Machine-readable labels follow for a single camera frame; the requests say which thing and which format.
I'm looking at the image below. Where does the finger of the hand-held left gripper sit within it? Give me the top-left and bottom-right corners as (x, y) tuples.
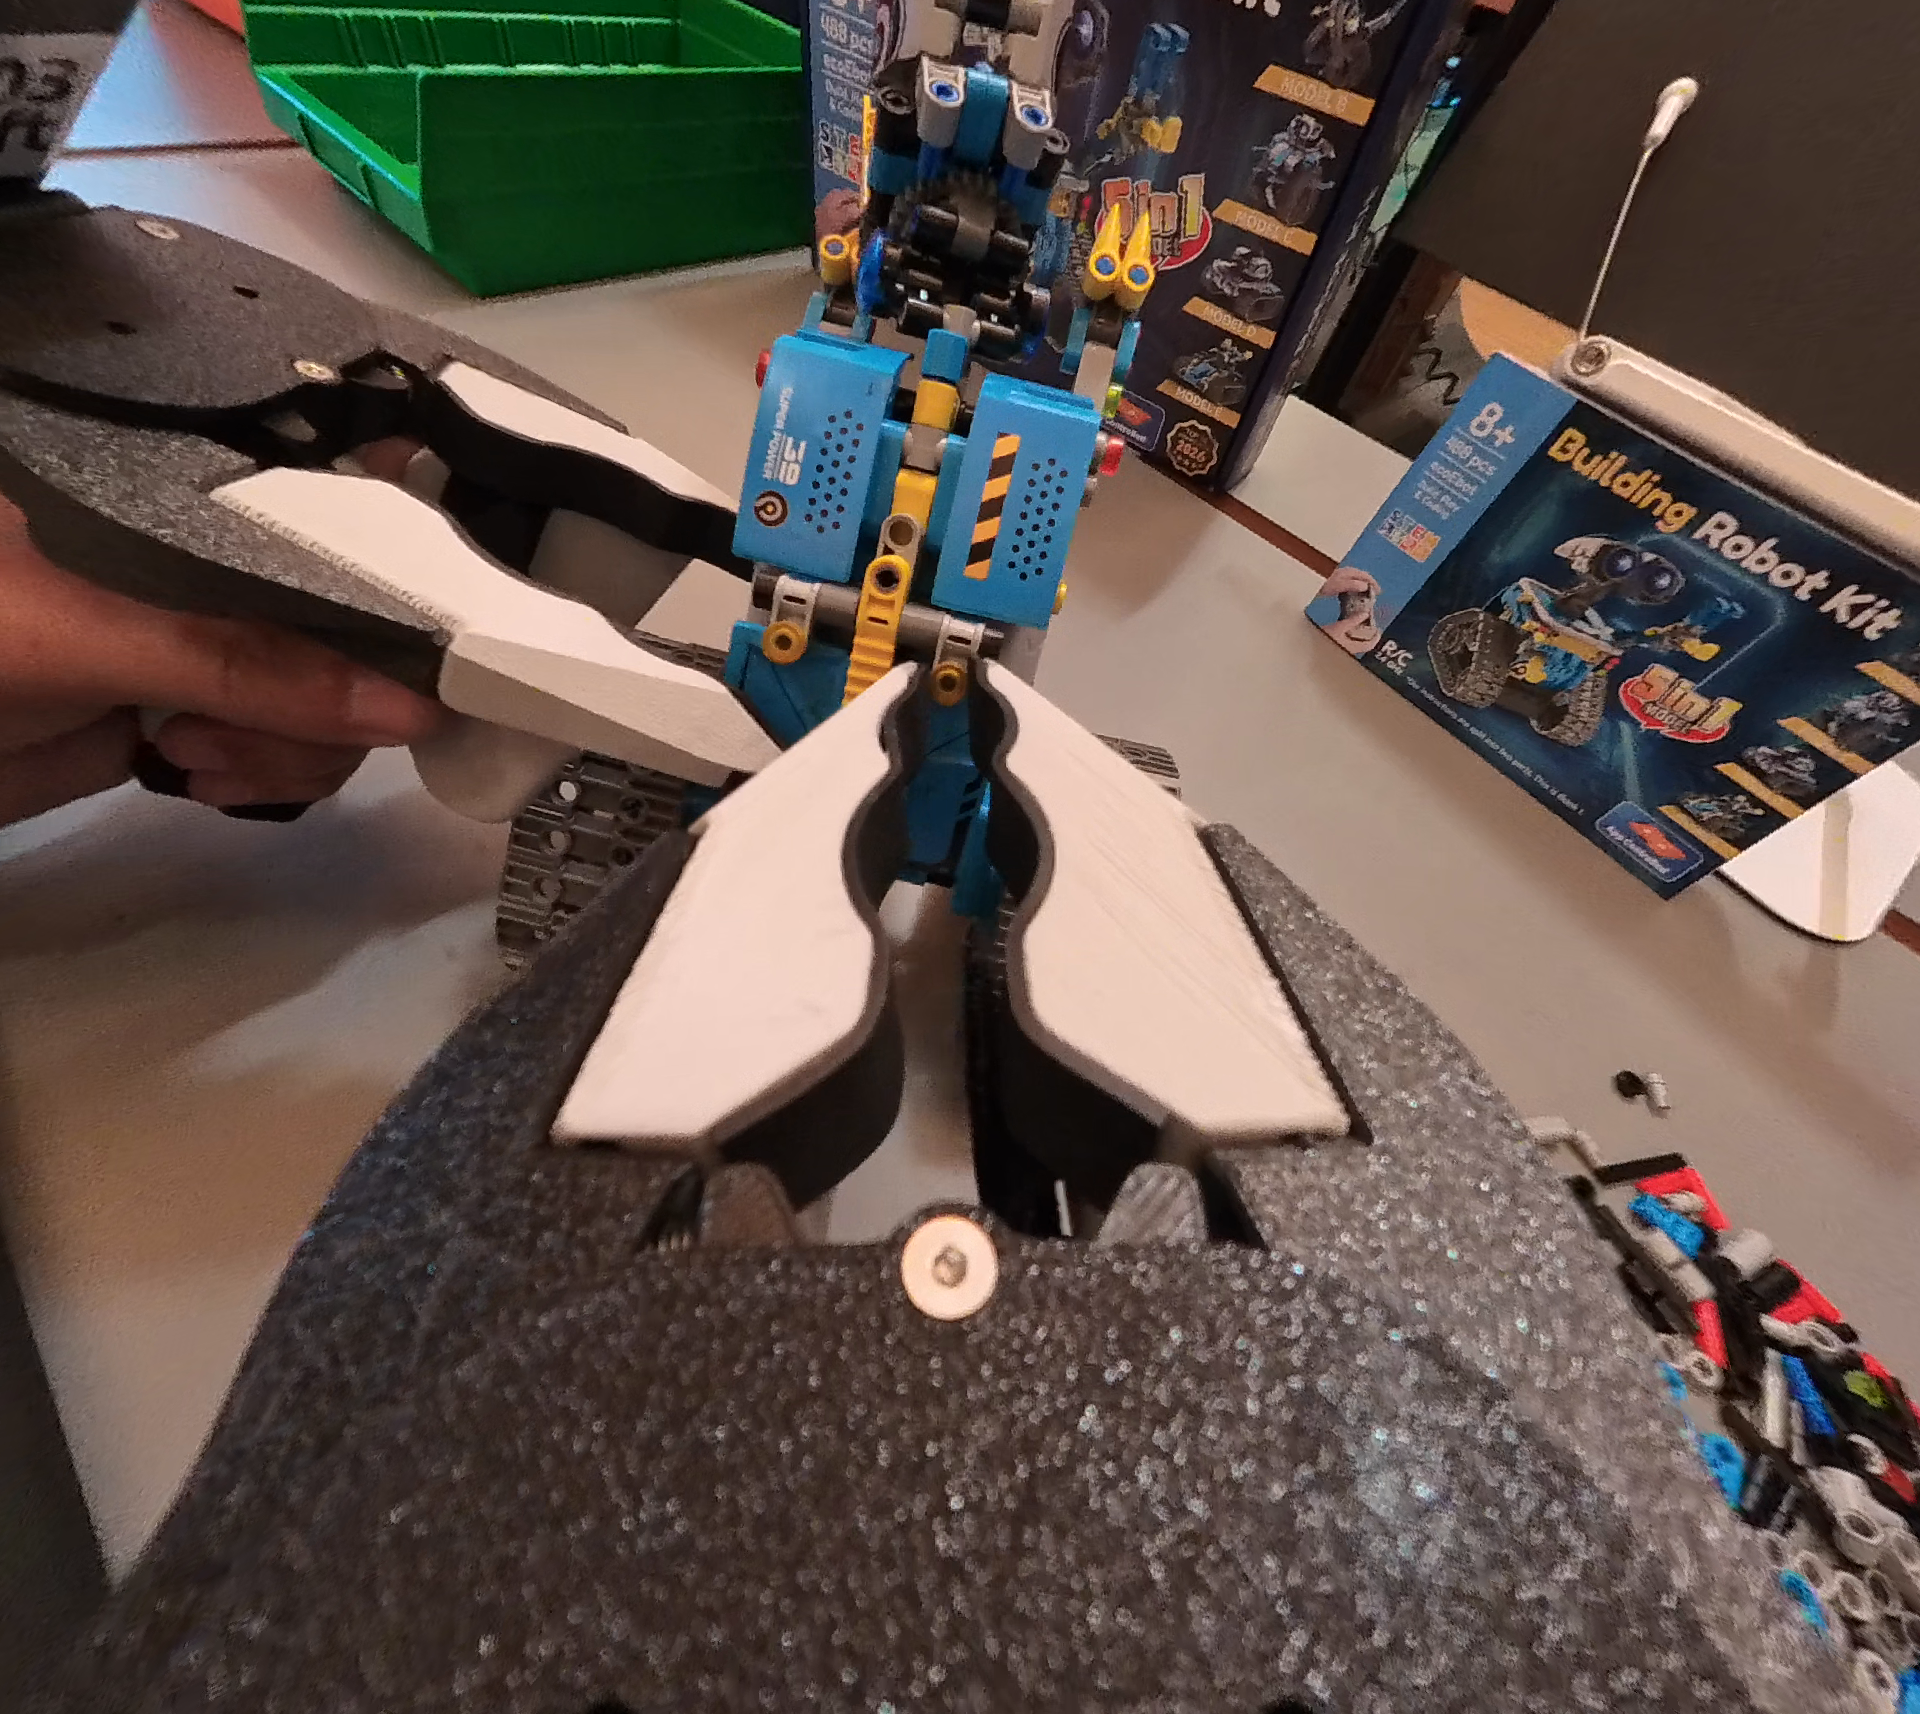
(330, 349), (758, 611)
(211, 459), (795, 786)

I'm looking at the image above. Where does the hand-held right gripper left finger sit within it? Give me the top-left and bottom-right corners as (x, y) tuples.
(556, 670), (921, 1152)

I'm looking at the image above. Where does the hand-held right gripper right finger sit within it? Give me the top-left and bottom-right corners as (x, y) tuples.
(984, 680), (1356, 1144)

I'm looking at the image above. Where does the blue tracked toy robot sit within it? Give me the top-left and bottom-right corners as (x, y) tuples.
(496, 0), (1189, 971)

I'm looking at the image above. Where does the person's left hand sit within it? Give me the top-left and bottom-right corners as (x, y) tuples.
(0, 499), (506, 834)

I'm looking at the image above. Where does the green plastic bin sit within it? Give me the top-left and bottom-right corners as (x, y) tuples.
(234, 0), (813, 300)

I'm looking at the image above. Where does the blue toy kit booklet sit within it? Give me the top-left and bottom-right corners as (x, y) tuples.
(1307, 349), (1920, 815)

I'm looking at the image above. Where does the white document stand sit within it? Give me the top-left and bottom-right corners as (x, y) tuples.
(1561, 334), (1920, 942)

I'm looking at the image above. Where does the pile of small brick pieces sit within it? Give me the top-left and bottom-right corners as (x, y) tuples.
(1531, 1070), (1920, 1656)

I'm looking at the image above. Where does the dark toy kit box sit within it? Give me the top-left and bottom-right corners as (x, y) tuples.
(796, 0), (1503, 491)

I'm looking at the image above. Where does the white gooseneck stalk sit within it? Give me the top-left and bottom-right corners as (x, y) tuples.
(1561, 80), (1704, 382)

